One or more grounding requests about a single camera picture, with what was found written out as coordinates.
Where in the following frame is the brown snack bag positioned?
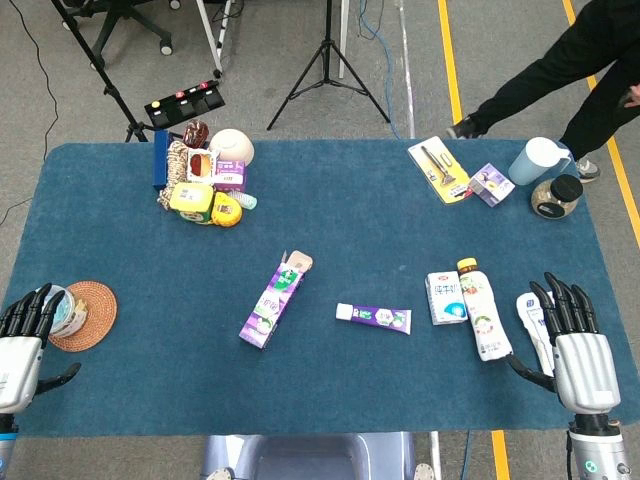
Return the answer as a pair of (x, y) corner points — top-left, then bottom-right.
(182, 120), (210, 150)

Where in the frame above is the purple white small box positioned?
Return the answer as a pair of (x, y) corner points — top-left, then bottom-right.
(213, 159), (248, 194)

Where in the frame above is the white blue milk carton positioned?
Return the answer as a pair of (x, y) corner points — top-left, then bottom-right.
(425, 270), (469, 326)

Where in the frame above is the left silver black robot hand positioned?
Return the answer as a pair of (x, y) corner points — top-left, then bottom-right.
(0, 283), (82, 415)

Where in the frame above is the person in black clothes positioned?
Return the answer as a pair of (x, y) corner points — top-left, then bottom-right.
(446, 0), (640, 184)

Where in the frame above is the glass jar black lid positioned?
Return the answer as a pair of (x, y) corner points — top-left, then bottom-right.
(530, 174), (585, 220)

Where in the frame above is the white pole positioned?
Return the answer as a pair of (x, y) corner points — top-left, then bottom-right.
(338, 0), (350, 80)

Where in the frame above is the small purple white carton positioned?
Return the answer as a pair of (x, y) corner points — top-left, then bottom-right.
(468, 163), (516, 209)

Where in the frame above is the light blue plastic pitcher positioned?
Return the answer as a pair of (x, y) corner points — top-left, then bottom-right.
(508, 136), (573, 187)

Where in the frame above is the purple toothpaste box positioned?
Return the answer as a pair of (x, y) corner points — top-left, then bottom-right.
(238, 249), (315, 350)

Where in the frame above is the blue cable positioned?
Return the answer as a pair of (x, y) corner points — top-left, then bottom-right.
(357, 0), (401, 140)
(461, 430), (474, 480)

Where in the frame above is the white metal frame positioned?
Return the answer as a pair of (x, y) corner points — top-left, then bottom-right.
(194, 0), (236, 80)

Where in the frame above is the black foot pedal box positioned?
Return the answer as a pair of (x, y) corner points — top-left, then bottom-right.
(144, 79), (226, 126)

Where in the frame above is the white drink bottle yellow cap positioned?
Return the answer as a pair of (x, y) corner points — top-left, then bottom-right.
(456, 257), (514, 362)

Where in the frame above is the beige braided rope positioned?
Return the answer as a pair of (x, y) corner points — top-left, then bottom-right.
(157, 140), (190, 210)

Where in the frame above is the yellow lid container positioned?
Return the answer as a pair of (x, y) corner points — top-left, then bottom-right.
(168, 182), (216, 225)

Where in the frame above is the clear tub with paper pieces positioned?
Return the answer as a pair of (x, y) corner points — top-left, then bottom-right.
(34, 284), (90, 337)

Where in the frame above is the blue table mat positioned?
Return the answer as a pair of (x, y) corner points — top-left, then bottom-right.
(0, 139), (640, 439)

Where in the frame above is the purple white toothpaste tube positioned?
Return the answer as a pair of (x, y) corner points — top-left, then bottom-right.
(335, 302), (413, 336)

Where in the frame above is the yellow round tape measure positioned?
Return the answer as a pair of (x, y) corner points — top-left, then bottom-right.
(210, 192), (244, 229)

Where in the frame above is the black floor cable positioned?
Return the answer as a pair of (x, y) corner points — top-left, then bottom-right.
(0, 0), (60, 226)

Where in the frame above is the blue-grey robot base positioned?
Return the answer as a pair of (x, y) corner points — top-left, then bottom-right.
(199, 433), (437, 480)

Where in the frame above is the beige bowl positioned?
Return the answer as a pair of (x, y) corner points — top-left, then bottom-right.
(208, 128), (255, 165)

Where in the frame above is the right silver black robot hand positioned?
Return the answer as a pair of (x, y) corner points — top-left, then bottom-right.
(505, 272), (622, 415)

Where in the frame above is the white sugar bag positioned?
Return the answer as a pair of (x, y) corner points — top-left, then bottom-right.
(516, 291), (559, 377)

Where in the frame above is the yellow razor blister pack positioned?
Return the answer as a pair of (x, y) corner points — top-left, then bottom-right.
(407, 135), (474, 205)

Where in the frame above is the blue rectangular block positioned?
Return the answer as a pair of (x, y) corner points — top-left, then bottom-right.
(152, 130), (171, 190)

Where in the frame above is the round woven coaster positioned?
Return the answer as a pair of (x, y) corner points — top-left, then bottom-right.
(48, 280), (118, 353)

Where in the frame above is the black office chair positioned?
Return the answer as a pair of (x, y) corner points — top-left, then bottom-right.
(58, 0), (182, 56)

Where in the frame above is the black tripod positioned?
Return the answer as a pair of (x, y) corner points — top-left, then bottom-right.
(266, 0), (392, 132)

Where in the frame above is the black slanted light stand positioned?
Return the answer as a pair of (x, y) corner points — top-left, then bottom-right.
(49, 0), (174, 144)

